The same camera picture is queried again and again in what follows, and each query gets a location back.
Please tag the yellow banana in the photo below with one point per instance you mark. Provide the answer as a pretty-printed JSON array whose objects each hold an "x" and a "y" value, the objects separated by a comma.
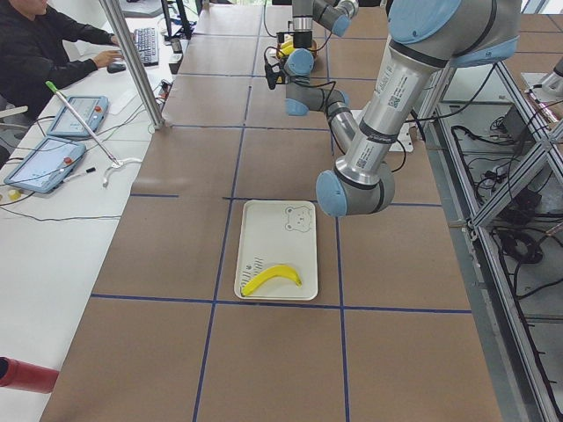
[
  {"x": 285, "y": 49},
  {"x": 273, "y": 272}
]

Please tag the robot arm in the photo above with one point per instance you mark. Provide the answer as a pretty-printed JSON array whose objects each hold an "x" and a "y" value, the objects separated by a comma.
[
  {"x": 424, "y": 37},
  {"x": 334, "y": 16}
]

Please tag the white rectangular plate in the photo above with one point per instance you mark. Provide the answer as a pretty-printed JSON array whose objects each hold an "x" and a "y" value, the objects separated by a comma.
[{"x": 278, "y": 232}]

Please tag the brown wicker basket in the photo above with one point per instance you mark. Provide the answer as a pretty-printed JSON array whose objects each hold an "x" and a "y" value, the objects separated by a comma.
[{"x": 316, "y": 50}]

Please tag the black keyboard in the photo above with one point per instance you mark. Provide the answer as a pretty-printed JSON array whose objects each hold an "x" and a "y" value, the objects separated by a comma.
[{"x": 146, "y": 44}]

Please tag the black computer mouse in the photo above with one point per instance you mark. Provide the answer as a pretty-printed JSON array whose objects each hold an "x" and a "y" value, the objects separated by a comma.
[{"x": 115, "y": 67}]

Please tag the near teach pendant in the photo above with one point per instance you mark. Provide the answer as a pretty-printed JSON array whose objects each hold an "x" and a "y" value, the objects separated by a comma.
[{"x": 45, "y": 168}]

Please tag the metal rod green tip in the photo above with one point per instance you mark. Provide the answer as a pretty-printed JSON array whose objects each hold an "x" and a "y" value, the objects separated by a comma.
[{"x": 83, "y": 123}]

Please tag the small yellow object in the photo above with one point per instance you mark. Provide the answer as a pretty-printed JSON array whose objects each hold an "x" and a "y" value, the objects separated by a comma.
[{"x": 14, "y": 194}]

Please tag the seated person in black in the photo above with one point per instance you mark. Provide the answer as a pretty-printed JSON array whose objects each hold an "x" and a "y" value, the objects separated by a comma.
[{"x": 32, "y": 53}]

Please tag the red cylinder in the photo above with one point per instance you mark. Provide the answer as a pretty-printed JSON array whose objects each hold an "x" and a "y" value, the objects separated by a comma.
[{"x": 20, "y": 375}]

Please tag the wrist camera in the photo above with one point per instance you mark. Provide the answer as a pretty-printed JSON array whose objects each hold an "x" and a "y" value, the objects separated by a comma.
[
  {"x": 273, "y": 67},
  {"x": 284, "y": 37}
]

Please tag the white pedestal column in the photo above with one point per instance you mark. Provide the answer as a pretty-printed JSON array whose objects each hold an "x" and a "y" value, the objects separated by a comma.
[{"x": 404, "y": 143}]

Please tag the aluminium frame post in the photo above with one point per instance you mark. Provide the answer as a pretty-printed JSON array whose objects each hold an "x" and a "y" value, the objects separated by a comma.
[{"x": 119, "y": 25}]

